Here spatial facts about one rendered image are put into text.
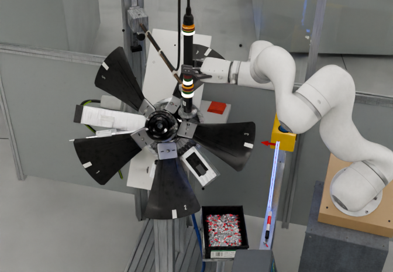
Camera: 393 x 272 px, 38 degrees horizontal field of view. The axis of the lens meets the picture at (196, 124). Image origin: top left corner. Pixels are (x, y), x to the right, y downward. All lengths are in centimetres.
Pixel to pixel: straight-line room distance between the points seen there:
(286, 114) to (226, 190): 185
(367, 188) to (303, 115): 39
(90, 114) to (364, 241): 119
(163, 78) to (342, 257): 103
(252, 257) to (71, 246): 186
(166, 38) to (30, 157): 152
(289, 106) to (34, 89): 205
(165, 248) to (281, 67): 149
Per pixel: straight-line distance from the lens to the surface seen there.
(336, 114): 160
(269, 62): 157
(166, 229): 272
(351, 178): 179
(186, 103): 208
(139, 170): 243
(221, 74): 194
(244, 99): 289
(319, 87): 152
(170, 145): 219
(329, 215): 219
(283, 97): 152
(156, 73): 245
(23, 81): 331
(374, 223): 220
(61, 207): 360
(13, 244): 346
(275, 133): 237
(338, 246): 221
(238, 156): 211
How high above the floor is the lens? 251
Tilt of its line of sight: 37 degrees down
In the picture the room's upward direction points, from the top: 1 degrees clockwise
